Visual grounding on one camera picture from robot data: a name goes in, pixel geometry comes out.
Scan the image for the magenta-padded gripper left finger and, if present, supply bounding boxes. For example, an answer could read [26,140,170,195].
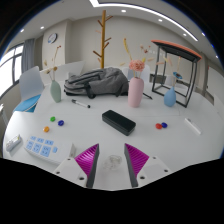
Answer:
[53,143,100,189]

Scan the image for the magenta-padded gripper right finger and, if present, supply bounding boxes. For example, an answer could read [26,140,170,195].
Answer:
[123,143,173,188]

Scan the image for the clear translucent charger block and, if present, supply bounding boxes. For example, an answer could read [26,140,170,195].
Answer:
[102,154,122,171]

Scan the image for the black oblong case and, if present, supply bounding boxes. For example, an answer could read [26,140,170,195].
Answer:
[101,109,137,137]

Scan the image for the white power strip blue sockets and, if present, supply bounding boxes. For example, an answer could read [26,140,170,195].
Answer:
[23,134,77,165]

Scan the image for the black and white marker pen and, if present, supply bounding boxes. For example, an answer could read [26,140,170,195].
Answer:
[70,98,91,109]

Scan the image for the pink vase with flowers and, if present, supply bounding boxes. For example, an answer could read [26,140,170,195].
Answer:
[123,37,153,109]

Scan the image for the blue vase with stems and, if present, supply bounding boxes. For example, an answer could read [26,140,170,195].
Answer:
[163,54,184,108]

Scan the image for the green vase with dried flowers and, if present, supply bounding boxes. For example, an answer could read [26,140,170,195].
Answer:
[43,44,63,104]

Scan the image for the white remote control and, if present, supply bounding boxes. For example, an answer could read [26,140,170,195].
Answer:
[4,133,22,153]

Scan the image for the grey backpack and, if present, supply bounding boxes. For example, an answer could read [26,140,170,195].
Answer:
[63,67,130,100]

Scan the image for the white chair with blue cushion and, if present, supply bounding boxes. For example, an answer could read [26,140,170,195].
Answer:
[13,65,45,113]

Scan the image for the black-framed window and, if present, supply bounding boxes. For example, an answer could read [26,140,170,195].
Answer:
[0,44,24,98]

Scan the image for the grey curtain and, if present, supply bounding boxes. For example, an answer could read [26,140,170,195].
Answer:
[21,38,36,74]

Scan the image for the wooden coat rack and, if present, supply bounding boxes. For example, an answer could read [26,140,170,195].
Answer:
[92,9,114,70]

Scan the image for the ceiling lights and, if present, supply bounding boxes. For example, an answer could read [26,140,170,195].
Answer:
[19,0,206,43]

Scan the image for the black frame orange-topped side table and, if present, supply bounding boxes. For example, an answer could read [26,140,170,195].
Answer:
[150,39,203,109]

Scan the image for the round wall clock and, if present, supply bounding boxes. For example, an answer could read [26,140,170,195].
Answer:
[47,32,58,45]

